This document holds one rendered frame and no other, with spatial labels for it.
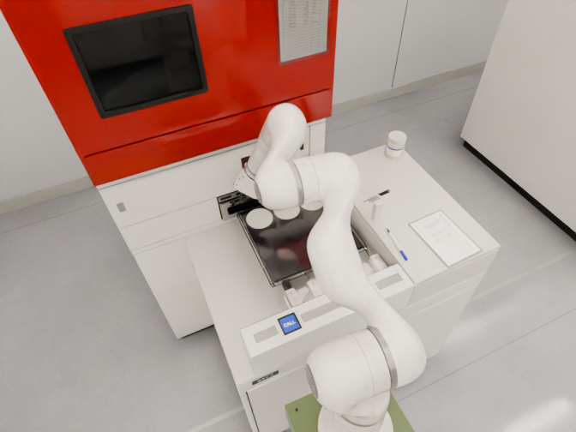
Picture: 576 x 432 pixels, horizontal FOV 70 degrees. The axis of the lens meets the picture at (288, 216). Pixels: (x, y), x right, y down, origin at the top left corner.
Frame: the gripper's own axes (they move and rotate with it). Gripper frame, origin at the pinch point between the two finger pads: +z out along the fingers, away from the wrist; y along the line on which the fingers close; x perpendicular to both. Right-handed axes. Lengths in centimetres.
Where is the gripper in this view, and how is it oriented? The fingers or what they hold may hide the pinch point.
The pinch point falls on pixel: (243, 197)
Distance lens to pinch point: 151.0
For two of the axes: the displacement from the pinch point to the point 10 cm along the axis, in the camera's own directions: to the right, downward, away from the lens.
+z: -3.7, 5.2, 7.7
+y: 8.8, 4.5, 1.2
